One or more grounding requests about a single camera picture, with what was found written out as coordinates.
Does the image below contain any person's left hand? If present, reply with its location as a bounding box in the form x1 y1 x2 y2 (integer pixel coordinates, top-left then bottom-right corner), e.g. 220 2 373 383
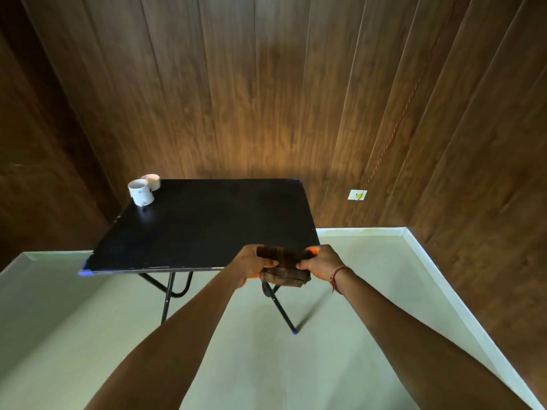
228 244 279 289

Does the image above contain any person's right hand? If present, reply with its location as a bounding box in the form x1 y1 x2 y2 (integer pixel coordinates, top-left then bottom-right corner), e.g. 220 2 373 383
296 245 345 281

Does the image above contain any brown cloth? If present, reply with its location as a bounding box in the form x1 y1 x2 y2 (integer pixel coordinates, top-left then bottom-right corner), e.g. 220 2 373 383
256 246 315 288

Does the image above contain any person's left forearm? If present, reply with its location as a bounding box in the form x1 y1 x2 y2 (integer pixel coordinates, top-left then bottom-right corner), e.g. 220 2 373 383
85 269 246 410

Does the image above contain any person's right forearm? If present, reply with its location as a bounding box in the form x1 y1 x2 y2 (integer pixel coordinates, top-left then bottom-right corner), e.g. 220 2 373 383
332 266 533 410

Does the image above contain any black folding table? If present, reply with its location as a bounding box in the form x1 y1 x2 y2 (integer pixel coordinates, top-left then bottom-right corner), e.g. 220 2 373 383
78 179 321 335

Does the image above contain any white mug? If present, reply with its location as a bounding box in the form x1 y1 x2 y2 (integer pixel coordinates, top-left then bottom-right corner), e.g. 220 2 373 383
128 179 155 207

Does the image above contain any red thread bracelet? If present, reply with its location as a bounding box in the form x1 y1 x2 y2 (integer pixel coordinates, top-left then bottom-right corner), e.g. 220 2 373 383
328 265 352 294

